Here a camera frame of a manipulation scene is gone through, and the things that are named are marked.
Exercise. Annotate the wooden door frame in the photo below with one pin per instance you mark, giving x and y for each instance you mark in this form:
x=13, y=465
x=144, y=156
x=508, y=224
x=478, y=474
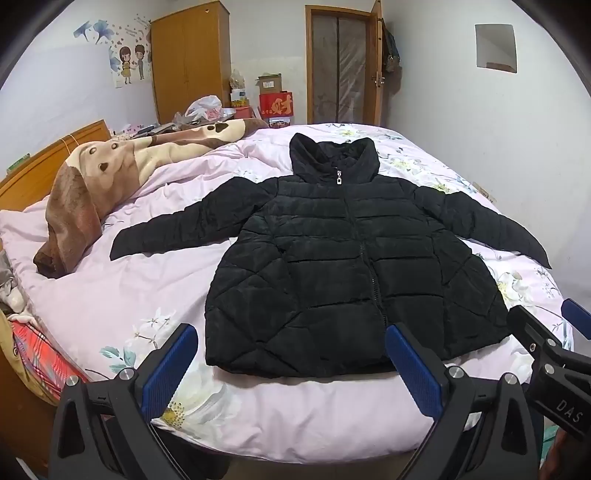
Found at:
x=344, y=54

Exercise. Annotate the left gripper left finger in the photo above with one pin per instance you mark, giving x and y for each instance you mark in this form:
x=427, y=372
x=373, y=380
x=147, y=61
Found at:
x=102, y=429

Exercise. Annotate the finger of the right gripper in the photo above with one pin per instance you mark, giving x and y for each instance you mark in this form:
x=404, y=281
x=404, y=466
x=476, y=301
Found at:
x=537, y=339
x=577, y=316

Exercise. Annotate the brown cream plush blanket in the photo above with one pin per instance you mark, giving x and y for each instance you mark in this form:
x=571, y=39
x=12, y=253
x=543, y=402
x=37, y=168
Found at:
x=100, y=175

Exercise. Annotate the white plastic bag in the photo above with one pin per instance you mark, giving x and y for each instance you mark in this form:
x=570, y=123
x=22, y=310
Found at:
x=208, y=108

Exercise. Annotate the red gift box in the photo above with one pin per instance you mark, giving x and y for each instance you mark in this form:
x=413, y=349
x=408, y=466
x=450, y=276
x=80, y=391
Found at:
x=277, y=109

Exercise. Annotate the cardboard box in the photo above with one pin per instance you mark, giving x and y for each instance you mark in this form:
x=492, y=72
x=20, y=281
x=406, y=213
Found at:
x=269, y=83

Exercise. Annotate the black puffer jacket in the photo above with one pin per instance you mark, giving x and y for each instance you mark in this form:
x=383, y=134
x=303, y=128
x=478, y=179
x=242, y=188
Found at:
x=322, y=261

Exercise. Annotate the wooden headboard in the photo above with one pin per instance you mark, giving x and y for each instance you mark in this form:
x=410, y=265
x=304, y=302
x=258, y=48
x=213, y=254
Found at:
x=33, y=179

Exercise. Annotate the wooden wardrobe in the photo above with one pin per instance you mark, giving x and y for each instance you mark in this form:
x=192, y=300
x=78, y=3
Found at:
x=190, y=58

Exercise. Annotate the red patterned pillow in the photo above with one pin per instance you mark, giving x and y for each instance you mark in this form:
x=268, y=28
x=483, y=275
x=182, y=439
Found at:
x=44, y=367

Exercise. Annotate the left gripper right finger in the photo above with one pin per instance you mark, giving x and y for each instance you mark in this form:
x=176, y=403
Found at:
x=482, y=428

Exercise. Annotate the cartoon couple wall sticker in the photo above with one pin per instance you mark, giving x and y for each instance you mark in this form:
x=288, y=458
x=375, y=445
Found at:
x=130, y=64

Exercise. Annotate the pink floral duvet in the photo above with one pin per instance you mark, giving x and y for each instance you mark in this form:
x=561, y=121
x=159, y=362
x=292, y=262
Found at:
x=108, y=314

